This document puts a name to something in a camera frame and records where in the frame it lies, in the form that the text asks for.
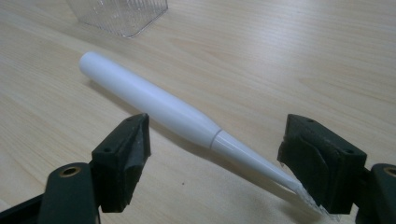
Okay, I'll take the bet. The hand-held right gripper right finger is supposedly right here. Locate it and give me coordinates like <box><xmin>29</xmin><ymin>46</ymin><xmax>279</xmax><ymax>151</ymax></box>
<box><xmin>276</xmin><ymin>113</ymin><xmax>368</xmax><ymax>216</ymax></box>

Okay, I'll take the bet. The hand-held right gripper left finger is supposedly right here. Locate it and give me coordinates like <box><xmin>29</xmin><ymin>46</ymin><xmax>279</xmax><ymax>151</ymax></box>
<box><xmin>91</xmin><ymin>112</ymin><xmax>152</xmax><ymax>214</ymax></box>

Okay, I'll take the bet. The white electric toothbrush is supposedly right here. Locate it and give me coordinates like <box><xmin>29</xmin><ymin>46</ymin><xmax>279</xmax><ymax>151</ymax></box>
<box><xmin>78</xmin><ymin>50</ymin><xmax>340</xmax><ymax>222</ymax></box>

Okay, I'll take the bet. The clear ribbed plastic container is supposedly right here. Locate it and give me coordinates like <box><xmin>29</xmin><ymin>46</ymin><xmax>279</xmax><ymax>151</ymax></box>
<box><xmin>65</xmin><ymin>0</ymin><xmax>169</xmax><ymax>39</ymax></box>

